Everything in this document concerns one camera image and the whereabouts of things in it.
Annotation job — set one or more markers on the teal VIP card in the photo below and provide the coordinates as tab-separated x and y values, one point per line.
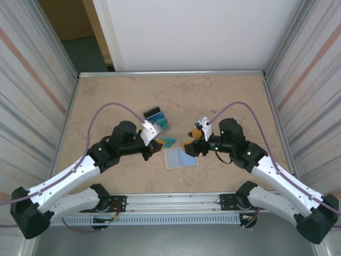
163	124

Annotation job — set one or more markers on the beige card wallet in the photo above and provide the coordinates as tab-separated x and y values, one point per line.
178	160

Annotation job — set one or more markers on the grey metal sheet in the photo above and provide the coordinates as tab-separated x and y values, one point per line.
173	242

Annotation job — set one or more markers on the white door frame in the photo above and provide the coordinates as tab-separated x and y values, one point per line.
108	32

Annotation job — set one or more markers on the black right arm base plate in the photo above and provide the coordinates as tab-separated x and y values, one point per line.
226	202

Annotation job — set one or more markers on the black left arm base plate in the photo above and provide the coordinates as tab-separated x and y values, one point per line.
118	204

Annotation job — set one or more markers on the blue VIP card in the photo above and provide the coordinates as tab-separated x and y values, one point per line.
155	117

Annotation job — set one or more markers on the long aluminium mounting rail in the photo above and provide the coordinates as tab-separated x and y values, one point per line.
173	202

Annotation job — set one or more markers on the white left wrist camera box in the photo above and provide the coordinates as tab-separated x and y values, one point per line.
150	132

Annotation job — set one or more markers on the aluminium frame post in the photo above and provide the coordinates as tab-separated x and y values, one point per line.
287	40
57	40

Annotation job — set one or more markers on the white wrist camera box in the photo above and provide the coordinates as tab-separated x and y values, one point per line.
150	132
206	125

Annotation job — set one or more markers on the small circuit board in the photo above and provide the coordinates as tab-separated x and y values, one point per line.
104	220

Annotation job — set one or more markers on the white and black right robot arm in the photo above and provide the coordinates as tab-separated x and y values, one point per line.
287	184

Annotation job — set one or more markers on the black card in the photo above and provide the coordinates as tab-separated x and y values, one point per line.
152	111

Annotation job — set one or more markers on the aluminium table edge rail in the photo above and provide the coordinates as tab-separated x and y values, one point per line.
173	73

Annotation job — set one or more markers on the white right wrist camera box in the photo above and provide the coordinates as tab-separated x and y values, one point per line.
206	125

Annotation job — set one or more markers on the clear acrylic card stand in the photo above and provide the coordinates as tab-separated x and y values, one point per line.
166	128

